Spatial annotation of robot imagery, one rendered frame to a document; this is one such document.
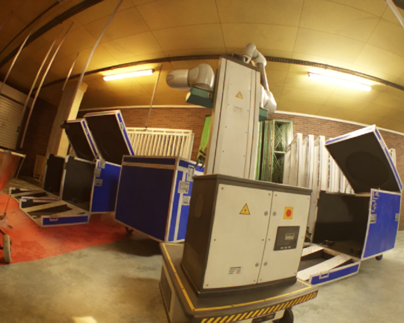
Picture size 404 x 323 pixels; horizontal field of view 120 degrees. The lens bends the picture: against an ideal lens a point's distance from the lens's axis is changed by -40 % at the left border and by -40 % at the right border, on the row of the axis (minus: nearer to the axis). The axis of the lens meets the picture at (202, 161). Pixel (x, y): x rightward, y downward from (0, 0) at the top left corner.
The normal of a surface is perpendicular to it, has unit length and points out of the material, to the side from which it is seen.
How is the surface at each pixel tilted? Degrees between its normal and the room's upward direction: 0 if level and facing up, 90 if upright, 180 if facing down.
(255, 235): 90
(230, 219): 90
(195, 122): 90
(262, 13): 180
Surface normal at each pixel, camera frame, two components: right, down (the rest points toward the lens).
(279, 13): -0.14, 0.98
